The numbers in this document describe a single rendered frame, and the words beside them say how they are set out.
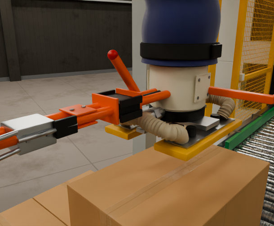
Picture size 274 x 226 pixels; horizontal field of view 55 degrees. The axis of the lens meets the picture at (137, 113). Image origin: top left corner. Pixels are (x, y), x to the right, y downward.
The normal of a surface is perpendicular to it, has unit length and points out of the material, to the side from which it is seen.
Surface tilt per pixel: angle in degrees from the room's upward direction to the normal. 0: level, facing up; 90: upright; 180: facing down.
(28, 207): 0
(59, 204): 0
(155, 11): 75
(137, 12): 90
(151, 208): 0
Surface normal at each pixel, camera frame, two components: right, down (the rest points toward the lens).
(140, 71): -0.66, 0.22
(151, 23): -0.78, 0.04
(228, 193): 0.00, -0.96
